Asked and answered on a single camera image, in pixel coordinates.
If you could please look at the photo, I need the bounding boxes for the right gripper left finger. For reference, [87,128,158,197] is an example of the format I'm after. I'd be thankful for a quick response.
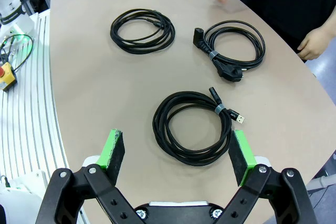
[35,129,140,224]

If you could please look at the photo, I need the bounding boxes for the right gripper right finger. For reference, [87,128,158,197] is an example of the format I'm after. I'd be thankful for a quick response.
[217,129,317,224]

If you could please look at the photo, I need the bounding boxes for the black usb cable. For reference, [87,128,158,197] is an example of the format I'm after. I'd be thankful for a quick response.
[152,87,247,167]
[109,8,176,55]

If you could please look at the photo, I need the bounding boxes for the black power cable with plug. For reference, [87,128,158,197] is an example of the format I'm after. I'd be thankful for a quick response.
[193,19,266,83]

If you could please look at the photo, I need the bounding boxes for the person's left forearm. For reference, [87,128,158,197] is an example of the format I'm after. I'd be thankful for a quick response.
[325,19,336,41]

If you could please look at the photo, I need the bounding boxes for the person's left hand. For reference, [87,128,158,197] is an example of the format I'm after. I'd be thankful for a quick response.
[297,26,331,61]

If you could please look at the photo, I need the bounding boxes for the white slatted robot platform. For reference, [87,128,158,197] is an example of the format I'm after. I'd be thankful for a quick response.
[0,8,87,224]

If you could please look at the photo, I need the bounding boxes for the yellow emergency stop box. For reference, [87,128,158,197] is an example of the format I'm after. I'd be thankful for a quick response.
[0,61,18,93]

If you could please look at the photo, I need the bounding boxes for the green and black wires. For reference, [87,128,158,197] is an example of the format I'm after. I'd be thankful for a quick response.
[0,34,35,74]

